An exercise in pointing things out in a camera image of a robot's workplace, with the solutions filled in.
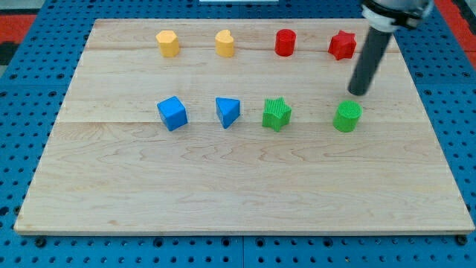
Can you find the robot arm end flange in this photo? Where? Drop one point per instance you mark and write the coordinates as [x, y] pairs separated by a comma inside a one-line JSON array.
[[389, 15]]

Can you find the blue triangular prism block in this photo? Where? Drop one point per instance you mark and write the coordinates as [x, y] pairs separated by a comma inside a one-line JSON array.
[[227, 110]]

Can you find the green star block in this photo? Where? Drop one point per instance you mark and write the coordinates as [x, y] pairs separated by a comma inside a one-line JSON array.
[[276, 114]]

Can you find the light wooden board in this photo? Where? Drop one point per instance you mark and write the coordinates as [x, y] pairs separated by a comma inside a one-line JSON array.
[[111, 167]]

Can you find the blue cube block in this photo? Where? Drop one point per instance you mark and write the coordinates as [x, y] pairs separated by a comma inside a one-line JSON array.
[[172, 113]]

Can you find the yellow heart block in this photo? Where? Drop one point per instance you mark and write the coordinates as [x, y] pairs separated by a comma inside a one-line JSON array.
[[224, 43]]

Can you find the red cylinder block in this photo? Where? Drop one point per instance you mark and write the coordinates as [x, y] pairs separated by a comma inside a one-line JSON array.
[[285, 42]]

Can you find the green cylinder block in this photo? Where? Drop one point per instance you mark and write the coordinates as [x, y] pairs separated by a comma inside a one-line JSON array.
[[347, 116]]

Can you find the yellow hexagon block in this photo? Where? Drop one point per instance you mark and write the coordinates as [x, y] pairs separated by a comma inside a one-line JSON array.
[[168, 43]]

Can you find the red star block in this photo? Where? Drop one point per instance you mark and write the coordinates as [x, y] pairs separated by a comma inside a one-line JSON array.
[[342, 45]]

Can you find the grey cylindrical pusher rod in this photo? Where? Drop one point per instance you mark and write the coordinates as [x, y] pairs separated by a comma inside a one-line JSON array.
[[372, 52]]

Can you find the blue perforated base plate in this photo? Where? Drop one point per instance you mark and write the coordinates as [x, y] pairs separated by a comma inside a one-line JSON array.
[[36, 80]]

